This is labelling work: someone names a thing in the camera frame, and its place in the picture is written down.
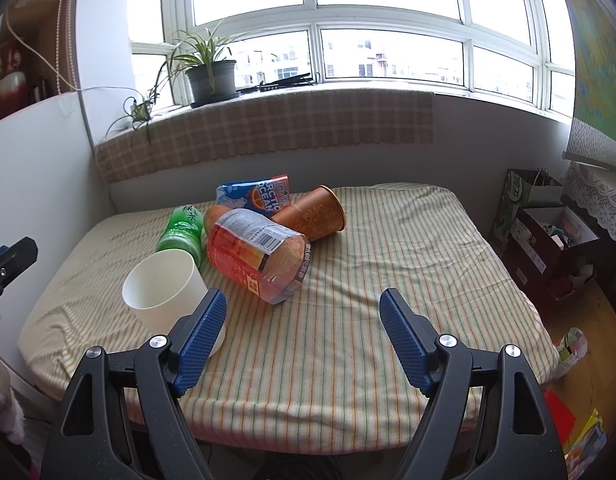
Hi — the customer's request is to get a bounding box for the red paper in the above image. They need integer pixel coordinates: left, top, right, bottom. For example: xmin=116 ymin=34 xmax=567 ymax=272
xmin=542 ymin=389 xmax=577 ymax=443

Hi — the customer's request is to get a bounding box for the red jar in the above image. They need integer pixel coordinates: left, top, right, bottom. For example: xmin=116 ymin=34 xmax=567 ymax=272
xmin=0 ymin=42 xmax=28 ymax=121

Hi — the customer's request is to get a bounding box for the white paper cup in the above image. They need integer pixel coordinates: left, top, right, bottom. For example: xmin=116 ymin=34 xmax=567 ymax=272
xmin=122 ymin=249 xmax=227 ymax=359

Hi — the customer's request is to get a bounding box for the green tea bottle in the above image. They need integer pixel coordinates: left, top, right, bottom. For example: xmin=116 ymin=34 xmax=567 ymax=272
xmin=156 ymin=204 xmax=207 ymax=269

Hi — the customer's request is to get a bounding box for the white lace cloth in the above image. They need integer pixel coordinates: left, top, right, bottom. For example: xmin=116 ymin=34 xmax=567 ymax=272
xmin=563 ymin=161 xmax=616 ymax=253

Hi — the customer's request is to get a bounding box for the orange drink bottle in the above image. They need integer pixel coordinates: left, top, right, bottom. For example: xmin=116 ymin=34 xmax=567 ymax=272
xmin=204 ymin=204 xmax=313 ymax=306

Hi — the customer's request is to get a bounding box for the dark cardboard box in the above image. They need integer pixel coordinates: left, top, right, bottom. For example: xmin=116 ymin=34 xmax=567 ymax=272
xmin=503 ymin=205 xmax=609 ymax=311

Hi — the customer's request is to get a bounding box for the yellow patterned wall hanging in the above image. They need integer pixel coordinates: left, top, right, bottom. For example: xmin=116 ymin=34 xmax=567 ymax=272
xmin=552 ymin=0 xmax=616 ymax=163

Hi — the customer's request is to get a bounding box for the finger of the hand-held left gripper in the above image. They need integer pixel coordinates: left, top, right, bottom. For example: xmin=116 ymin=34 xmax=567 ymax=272
xmin=0 ymin=236 xmax=39 ymax=306

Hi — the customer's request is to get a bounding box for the blue Arctic Ocean can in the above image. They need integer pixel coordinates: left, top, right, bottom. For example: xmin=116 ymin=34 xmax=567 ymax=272
xmin=216 ymin=174 xmax=292 ymax=222

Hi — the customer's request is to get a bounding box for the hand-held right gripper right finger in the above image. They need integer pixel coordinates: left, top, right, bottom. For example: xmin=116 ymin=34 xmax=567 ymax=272
xmin=379 ymin=287 xmax=569 ymax=480

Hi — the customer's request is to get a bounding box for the green paper bag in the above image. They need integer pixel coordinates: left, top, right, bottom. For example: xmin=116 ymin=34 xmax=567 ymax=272
xmin=489 ymin=168 xmax=565 ymax=253

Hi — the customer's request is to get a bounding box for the black flat device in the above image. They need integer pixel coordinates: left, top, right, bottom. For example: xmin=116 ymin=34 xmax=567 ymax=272
xmin=237 ymin=72 xmax=319 ymax=94

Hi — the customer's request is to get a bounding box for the orange paper cup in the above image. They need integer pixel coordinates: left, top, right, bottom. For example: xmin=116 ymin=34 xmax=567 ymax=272
xmin=272 ymin=185 xmax=347 ymax=242

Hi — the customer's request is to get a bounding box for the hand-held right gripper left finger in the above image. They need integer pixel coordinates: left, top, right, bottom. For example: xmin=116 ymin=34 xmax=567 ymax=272
xmin=46 ymin=288 xmax=228 ymax=480

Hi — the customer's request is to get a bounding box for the small hanging spider plant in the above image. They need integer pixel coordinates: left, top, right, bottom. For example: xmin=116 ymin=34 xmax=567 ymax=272
xmin=106 ymin=60 xmax=175 ymax=146

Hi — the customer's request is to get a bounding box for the wooden shelf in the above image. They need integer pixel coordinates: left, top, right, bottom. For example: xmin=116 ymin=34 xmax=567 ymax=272
xmin=0 ymin=0 xmax=78 ymax=128

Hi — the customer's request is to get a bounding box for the white cable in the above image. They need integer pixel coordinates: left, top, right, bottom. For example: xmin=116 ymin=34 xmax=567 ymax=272
xmin=5 ymin=10 xmax=153 ymax=148

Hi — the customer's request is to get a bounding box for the potted spider plant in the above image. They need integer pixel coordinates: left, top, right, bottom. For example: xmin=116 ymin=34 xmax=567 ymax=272
xmin=165 ymin=20 xmax=253 ymax=108

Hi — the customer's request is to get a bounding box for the colourful packet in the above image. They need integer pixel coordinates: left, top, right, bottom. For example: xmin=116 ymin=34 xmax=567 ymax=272
xmin=563 ymin=407 xmax=609 ymax=471

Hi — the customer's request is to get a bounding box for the checked sill cloth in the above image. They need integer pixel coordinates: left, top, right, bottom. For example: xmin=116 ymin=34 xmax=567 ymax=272
xmin=95 ymin=86 xmax=435 ymax=187

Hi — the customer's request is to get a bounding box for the striped bed cover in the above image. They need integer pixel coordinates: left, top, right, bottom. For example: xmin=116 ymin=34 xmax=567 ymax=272
xmin=16 ymin=182 xmax=560 ymax=448

